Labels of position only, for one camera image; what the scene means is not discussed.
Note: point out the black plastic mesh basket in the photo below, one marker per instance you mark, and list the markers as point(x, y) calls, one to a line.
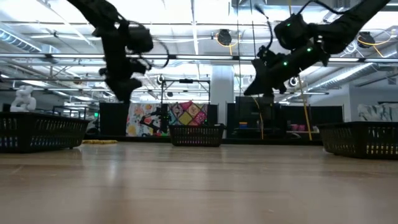
point(357, 140)
point(40, 133)
point(196, 137)

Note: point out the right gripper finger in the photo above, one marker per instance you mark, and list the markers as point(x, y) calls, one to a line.
point(262, 84)

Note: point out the black metal rig frame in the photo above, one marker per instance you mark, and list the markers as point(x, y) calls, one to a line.
point(186, 81)

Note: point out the black background robot arm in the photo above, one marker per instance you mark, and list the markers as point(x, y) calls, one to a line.
point(163, 118)

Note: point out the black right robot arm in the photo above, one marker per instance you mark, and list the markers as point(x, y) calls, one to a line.
point(348, 21)

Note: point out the black aluminium table frame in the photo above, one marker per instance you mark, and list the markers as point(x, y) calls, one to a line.
point(248, 141)

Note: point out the small blue orange box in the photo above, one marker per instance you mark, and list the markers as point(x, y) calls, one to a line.
point(243, 125)

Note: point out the colourful patchwork cloth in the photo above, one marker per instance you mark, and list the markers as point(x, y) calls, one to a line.
point(186, 118)

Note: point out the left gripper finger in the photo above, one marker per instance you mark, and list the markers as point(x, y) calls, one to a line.
point(126, 88)

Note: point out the patterned cloth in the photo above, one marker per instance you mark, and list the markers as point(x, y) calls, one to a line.
point(377, 112)

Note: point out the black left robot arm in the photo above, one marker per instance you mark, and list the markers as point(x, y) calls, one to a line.
point(96, 9)

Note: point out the long ceiling light rail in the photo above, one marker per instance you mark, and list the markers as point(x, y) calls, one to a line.
point(202, 57)

